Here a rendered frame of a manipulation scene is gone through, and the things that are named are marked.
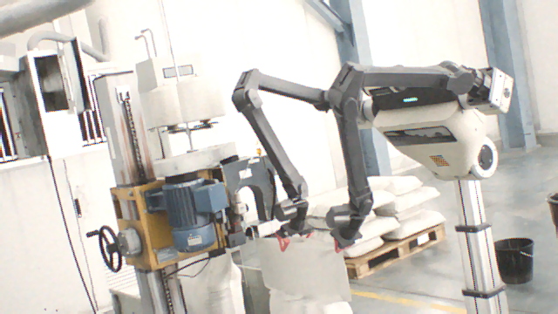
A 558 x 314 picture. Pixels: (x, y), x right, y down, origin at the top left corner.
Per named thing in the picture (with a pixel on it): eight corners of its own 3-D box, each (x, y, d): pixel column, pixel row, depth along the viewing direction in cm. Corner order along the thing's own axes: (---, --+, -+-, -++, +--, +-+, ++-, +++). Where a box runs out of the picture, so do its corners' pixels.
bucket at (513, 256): (547, 275, 447) (542, 238, 445) (524, 289, 430) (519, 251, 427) (510, 270, 471) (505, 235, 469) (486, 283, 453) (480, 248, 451)
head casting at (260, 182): (282, 216, 271) (269, 147, 268) (234, 232, 256) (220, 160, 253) (243, 214, 295) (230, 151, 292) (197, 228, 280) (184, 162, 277)
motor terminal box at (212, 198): (231, 213, 228) (225, 180, 227) (215, 220, 219) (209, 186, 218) (212, 215, 232) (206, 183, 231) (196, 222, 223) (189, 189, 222)
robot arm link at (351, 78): (350, 69, 175) (333, 56, 183) (339, 114, 181) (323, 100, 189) (477, 71, 194) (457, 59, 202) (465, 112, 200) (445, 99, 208)
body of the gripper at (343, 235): (328, 234, 215) (336, 220, 211) (350, 225, 221) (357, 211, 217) (339, 248, 212) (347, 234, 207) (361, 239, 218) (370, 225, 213)
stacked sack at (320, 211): (400, 202, 551) (397, 185, 550) (344, 222, 512) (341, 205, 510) (365, 201, 585) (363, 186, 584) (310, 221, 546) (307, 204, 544)
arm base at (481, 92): (474, 71, 210) (468, 105, 207) (459, 62, 205) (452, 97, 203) (497, 67, 203) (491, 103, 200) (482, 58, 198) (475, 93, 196)
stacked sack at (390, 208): (445, 199, 590) (442, 183, 588) (395, 218, 549) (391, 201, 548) (408, 198, 625) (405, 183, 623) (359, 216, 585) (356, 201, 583)
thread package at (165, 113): (197, 121, 256) (188, 79, 254) (165, 128, 247) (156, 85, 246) (179, 125, 268) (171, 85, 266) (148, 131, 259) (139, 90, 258)
